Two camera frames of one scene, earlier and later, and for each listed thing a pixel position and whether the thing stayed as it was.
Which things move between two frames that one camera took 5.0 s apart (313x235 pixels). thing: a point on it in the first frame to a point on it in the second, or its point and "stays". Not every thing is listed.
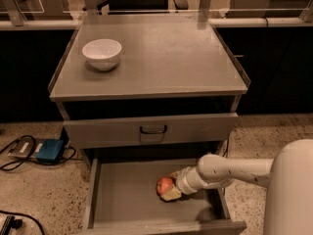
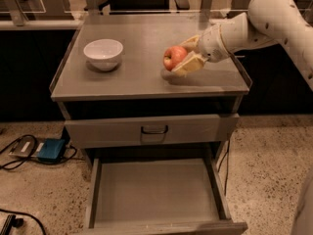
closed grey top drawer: (151, 130) stays
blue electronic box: (49, 150) stays
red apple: (163, 184) to (172, 56)
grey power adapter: (25, 147) stays
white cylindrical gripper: (183, 180) to (210, 45)
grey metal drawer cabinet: (172, 97) stays
